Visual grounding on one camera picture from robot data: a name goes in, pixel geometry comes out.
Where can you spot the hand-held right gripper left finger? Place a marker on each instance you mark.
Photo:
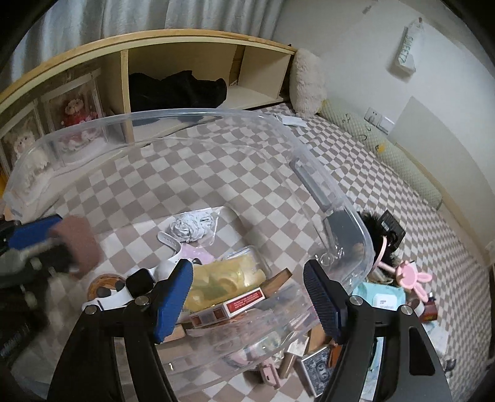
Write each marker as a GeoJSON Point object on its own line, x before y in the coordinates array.
{"type": "Point", "coordinates": [170, 305]}

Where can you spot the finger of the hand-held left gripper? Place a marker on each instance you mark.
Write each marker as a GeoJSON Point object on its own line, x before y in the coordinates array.
{"type": "Point", "coordinates": [23, 263]}
{"type": "Point", "coordinates": [31, 232]}

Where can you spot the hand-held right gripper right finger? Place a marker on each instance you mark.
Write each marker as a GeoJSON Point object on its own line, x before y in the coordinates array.
{"type": "Point", "coordinates": [323, 301]}

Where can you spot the red box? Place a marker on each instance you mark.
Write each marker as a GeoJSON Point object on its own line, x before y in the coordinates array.
{"type": "Point", "coordinates": [228, 309]}

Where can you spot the yellow soft block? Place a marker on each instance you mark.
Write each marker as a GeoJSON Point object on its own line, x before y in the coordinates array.
{"type": "Point", "coordinates": [224, 282]}

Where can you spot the clear plastic container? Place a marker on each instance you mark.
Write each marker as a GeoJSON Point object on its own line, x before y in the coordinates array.
{"type": "Point", "coordinates": [332, 216]}

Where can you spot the white smartwatch black screen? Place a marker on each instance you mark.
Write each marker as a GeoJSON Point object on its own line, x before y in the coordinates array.
{"type": "Point", "coordinates": [133, 284]}

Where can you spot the wooden block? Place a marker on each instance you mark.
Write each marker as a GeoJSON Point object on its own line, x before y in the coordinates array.
{"type": "Point", "coordinates": [278, 282]}

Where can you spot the blue wet wipes pack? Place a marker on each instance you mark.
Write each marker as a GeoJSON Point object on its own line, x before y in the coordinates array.
{"type": "Point", "coordinates": [381, 298]}

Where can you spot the beige small box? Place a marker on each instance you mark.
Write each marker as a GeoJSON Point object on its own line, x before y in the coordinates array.
{"type": "Point", "coordinates": [293, 359]}

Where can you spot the blue card box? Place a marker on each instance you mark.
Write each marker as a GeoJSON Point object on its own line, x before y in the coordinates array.
{"type": "Point", "coordinates": [315, 369]}

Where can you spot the pink hair hoop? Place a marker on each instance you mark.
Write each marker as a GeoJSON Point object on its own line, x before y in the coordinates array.
{"type": "Point", "coordinates": [382, 251]}

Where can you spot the white scrunchie in bag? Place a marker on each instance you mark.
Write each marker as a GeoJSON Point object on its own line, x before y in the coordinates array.
{"type": "Point", "coordinates": [189, 226]}

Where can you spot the black furry hair clip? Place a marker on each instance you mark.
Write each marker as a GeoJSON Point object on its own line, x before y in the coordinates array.
{"type": "Point", "coordinates": [371, 232]}

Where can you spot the white doll in box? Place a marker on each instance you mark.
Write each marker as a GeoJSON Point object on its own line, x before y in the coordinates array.
{"type": "Point", "coordinates": [21, 145]}

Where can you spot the pink rabbit hand mirror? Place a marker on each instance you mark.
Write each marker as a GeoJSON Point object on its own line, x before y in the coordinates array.
{"type": "Point", "coordinates": [412, 276]}

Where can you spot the black box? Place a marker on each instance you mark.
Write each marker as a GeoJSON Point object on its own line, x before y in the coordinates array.
{"type": "Point", "coordinates": [390, 224]}

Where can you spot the brown bottle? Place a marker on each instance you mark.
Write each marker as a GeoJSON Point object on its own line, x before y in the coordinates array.
{"type": "Point", "coordinates": [427, 310]}

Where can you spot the red doll in box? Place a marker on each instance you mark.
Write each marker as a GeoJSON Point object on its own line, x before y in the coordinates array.
{"type": "Point", "coordinates": [75, 108]}

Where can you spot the green bolster pillow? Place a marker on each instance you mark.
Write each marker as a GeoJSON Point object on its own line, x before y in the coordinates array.
{"type": "Point", "coordinates": [383, 154]}

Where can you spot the white paper packet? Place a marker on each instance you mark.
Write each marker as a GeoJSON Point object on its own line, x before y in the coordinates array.
{"type": "Point", "coordinates": [292, 121]}

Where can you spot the grey headboard panel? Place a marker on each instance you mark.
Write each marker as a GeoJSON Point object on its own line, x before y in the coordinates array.
{"type": "Point", "coordinates": [437, 143]}

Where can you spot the black cloth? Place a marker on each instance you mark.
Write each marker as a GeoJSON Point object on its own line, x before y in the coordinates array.
{"type": "Point", "coordinates": [178, 91]}

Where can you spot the white fluffy pillow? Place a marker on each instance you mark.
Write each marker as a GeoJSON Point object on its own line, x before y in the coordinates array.
{"type": "Point", "coordinates": [307, 81]}

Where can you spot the wooden shelf unit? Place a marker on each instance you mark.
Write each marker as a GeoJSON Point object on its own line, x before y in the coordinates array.
{"type": "Point", "coordinates": [263, 73]}

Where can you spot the grey curtain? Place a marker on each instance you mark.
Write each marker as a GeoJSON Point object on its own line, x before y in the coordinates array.
{"type": "Point", "coordinates": [154, 15]}

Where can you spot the white hanging bag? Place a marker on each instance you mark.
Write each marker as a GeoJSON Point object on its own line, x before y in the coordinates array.
{"type": "Point", "coordinates": [408, 50]}

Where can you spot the white wall socket panel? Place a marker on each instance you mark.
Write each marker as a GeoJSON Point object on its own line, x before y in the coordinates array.
{"type": "Point", "coordinates": [377, 118]}

